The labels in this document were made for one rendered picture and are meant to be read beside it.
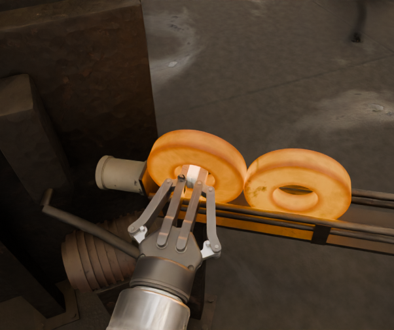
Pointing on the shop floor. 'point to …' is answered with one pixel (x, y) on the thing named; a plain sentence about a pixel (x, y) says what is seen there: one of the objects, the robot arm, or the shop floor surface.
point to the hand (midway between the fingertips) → (197, 165)
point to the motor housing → (102, 260)
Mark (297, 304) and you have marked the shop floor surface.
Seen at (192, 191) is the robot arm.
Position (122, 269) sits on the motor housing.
